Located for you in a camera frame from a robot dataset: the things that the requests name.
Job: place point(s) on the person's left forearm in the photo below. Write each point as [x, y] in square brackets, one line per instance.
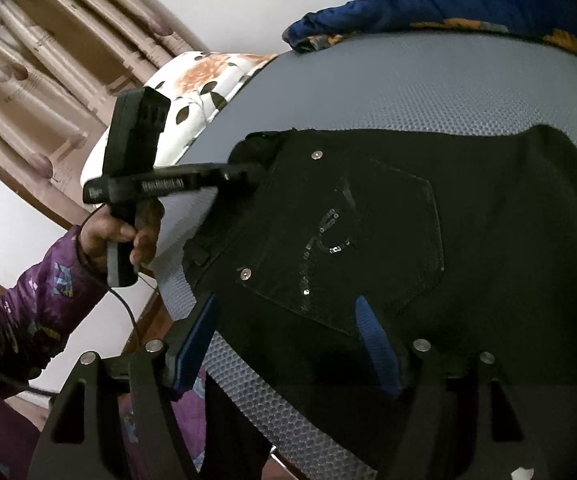
[23, 310]

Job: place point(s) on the grey mesh bed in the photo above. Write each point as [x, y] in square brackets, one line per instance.
[393, 85]

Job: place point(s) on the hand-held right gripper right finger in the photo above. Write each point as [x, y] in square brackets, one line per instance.
[376, 345]

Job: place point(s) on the person's left hand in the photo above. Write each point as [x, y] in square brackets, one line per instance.
[103, 235]

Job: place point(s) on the wooden headboard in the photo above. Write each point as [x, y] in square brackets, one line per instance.
[53, 75]

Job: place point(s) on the blue floral blanket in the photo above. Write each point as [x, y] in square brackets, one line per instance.
[458, 5]

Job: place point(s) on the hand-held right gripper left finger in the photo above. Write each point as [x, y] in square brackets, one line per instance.
[198, 345]

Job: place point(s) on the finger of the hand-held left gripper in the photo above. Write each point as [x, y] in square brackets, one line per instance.
[256, 172]

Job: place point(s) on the black pants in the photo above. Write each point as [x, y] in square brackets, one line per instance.
[418, 260]

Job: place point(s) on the white floral pillow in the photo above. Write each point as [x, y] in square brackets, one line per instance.
[188, 95]

